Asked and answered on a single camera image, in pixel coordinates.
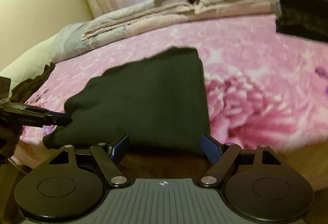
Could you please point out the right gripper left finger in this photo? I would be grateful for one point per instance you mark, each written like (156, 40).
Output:
(107, 156)

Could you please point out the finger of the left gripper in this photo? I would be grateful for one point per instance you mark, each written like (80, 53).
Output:
(39, 117)

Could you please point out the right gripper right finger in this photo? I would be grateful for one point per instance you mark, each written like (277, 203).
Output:
(222, 158)

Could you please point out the black long sleeve shirt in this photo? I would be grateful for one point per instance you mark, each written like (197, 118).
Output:
(158, 102)

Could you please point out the dark brown garment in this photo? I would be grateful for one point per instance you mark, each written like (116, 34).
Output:
(24, 90)

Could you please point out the white quilted headboard cushion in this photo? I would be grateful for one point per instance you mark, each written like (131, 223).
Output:
(31, 63)

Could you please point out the pink floral bed sheet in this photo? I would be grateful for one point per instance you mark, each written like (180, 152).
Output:
(261, 86)

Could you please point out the grey beige folded duvet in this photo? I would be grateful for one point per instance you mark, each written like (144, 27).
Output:
(80, 38)

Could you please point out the beige folded blanket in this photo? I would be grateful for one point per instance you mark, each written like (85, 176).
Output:
(153, 14)

